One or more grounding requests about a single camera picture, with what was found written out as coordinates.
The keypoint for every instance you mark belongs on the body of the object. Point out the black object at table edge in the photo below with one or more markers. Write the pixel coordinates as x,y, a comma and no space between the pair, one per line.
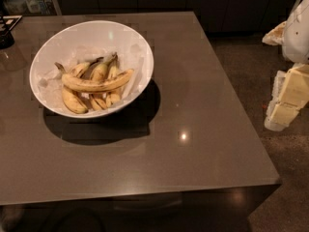
7,24

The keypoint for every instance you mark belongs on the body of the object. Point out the middle yellow banana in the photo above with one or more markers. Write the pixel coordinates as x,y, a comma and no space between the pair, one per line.
100,73

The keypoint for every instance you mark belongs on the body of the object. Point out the left yellow banana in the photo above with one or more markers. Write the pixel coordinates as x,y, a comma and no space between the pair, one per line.
69,97

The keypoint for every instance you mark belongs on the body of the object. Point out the white bowl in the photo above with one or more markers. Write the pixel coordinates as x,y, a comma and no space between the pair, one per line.
85,41

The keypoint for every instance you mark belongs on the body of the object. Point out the crosswise yellow banana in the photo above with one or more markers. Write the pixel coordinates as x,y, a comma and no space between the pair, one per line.
94,87

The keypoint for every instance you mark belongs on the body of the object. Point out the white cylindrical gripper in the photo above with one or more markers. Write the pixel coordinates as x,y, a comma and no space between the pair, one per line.
297,33

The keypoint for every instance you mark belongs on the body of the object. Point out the bottles on background shelf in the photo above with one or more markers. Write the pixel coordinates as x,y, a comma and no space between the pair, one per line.
28,7

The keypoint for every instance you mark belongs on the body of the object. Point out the right yellow banana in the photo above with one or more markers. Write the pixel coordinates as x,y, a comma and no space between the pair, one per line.
115,95

